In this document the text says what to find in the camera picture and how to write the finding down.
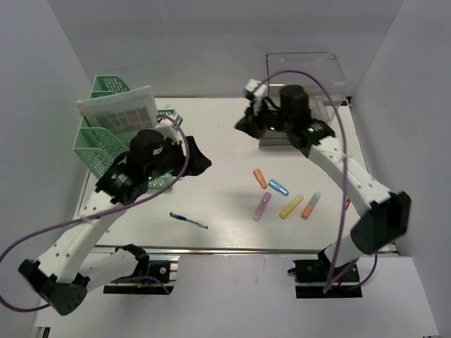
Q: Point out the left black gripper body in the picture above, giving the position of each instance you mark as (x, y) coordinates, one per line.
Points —
(172, 161)

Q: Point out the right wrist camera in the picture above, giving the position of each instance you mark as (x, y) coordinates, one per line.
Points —
(255, 92)

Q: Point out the document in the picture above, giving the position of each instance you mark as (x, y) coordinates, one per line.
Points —
(121, 113)

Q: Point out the blue ballpoint pen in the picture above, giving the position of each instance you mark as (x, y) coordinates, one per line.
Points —
(184, 219)

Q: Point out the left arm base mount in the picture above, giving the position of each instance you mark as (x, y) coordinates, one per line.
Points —
(158, 280)

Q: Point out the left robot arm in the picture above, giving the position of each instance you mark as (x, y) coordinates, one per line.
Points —
(61, 275)

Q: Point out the yellow highlighter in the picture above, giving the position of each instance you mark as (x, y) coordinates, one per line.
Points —
(286, 211)

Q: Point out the orange highlighter near gripper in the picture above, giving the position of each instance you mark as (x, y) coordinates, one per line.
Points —
(260, 178)

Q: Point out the red pen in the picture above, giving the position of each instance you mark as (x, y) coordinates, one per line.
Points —
(347, 204)

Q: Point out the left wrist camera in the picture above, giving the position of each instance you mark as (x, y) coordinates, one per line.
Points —
(166, 126)

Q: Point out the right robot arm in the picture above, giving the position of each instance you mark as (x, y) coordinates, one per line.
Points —
(383, 214)

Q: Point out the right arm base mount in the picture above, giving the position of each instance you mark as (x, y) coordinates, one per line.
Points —
(310, 279)

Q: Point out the green file organizer rack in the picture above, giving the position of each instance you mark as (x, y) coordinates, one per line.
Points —
(96, 146)

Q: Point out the clear acrylic drawer unit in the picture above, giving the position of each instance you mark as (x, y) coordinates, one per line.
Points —
(323, 65)

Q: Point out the purple highlighter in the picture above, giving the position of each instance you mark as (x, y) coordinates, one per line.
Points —
(261, 207)

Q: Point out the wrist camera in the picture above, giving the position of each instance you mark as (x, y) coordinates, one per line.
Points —
(255, 92)
(166, 126)

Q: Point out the orange highlighter white cap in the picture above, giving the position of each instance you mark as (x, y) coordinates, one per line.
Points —
(310, 205)

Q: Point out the blue highlighter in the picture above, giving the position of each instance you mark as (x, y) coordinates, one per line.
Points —
(278, 187)

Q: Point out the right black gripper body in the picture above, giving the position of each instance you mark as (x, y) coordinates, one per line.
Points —
(268, 120)

